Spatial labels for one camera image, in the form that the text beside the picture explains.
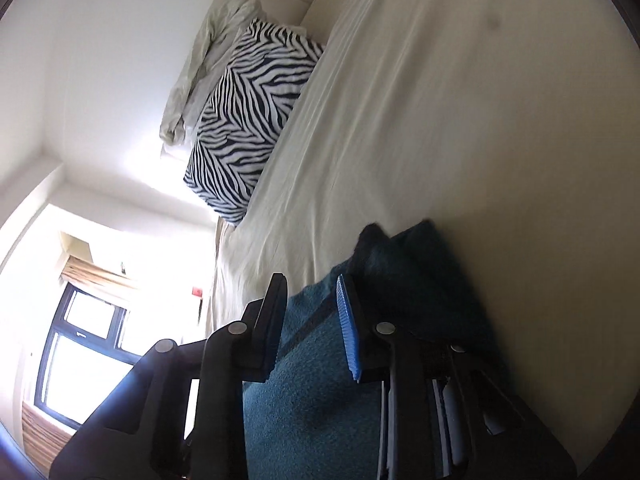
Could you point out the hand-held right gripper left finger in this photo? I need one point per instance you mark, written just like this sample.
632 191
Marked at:
270 330

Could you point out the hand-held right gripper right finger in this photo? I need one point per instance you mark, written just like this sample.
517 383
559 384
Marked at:
348 330

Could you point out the crumpled white duvet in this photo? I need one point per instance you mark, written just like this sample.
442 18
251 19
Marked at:
200 70

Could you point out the brown striped window blind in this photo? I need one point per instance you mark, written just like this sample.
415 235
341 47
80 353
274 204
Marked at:
95 270

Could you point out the zebra print pillow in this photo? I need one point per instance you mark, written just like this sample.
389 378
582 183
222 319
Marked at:
245 120

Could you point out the dark teal knit sweater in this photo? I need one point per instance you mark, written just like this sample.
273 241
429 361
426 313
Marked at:
310 410

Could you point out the black framed window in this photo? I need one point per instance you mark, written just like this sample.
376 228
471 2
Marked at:
85 355

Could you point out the bed with beige sheet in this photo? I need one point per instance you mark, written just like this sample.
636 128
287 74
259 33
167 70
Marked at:
450 135

